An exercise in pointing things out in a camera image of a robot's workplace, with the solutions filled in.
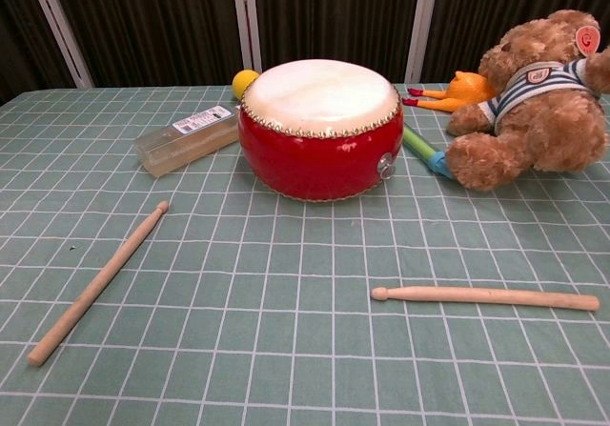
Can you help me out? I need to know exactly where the yellow ball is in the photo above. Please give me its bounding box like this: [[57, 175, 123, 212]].
[[232, 70, 261, 101]]

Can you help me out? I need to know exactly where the clear plastic box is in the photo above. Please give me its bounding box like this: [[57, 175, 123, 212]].
[[132, 104, 244, 178]]

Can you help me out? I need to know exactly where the wooden drumstick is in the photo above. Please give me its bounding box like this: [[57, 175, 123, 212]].
[[370, 286, 600, 312], [27, 200, 171, 367]]

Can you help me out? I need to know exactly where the red drum with white skin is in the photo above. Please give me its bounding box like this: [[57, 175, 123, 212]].
[[237, 58, 405, 202]]

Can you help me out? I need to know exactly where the green and blue toy pump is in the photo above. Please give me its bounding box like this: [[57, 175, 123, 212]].
[[402, 123, 454, 179]]

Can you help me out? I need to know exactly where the brown teddy bear striped shirt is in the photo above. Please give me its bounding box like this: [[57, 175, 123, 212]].
[[445, 10, 610, 193]]

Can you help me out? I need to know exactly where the green checkered tablecloth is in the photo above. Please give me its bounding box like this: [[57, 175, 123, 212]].
[[0, 82, 610, 426]]

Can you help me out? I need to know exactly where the orange rubber chicken toy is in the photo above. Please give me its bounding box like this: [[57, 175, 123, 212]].
[[406, 71, 497, 110]]

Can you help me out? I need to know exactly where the white partition frame post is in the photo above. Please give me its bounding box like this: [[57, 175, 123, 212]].
[[404, 0, 442, 84], [231, 0, 263, 73], [30, 0, 95, 89]]

